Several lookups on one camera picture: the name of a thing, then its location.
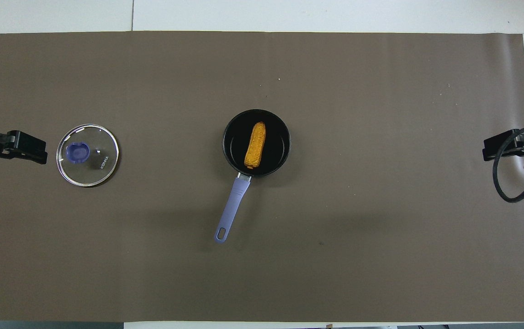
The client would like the glass lid purple knob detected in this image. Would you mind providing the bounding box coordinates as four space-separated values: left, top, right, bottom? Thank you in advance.
56 123 120 188

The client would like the yellow toy corn cob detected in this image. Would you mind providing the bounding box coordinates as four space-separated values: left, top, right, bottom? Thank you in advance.
244 121 267 170

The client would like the brown table mat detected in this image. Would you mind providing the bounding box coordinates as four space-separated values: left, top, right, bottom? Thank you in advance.
0 31 524 323

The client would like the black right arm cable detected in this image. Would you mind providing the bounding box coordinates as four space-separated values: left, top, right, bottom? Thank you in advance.
492 125 524 203

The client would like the black pot purple handle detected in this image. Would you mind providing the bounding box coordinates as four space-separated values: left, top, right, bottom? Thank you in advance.
214 109 291 244

